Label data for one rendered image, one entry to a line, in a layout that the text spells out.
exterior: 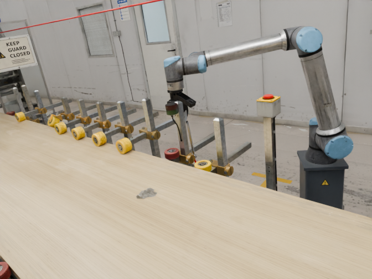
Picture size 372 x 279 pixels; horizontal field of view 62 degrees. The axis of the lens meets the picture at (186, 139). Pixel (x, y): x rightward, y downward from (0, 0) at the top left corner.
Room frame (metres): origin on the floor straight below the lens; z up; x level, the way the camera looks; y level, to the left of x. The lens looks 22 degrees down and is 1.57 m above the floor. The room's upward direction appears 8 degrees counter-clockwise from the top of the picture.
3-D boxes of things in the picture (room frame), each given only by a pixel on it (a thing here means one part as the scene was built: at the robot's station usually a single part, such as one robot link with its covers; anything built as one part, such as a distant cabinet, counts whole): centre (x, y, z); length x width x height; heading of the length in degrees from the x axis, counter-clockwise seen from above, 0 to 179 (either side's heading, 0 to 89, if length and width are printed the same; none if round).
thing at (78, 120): (2.31, 0.71, 0.95); 0.50 x 0.04 x 0.04; 135
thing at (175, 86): (1.64, 0.01, 1.23); 0.10 x 0.09 x 0.05; 135
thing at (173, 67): (1.64, 0.01, 1.31); 0.10 x 0.09 x 0.12; 86
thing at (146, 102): (1.71, 0.19, 0.93); 0.04 x 0.04 x 0.48; 45
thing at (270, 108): (1.17, -0.35, 1.18); 0.07 x 0.07 x 0.08; 45
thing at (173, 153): (1.52, 0.09, 0.85); 0.08 x 0.08 x 0.11
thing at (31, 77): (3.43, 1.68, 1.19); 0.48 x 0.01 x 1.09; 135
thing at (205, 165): (1.31, -0.06, 0.85); 0.08 x 0.08 x 0.11
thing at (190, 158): (1.55, 0.03, 0.85); 0.14 x 0.06 x 0.05; 45
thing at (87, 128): (2.14, 0.53, 0.95); 0.50 x 0.04 x 0.04; 135
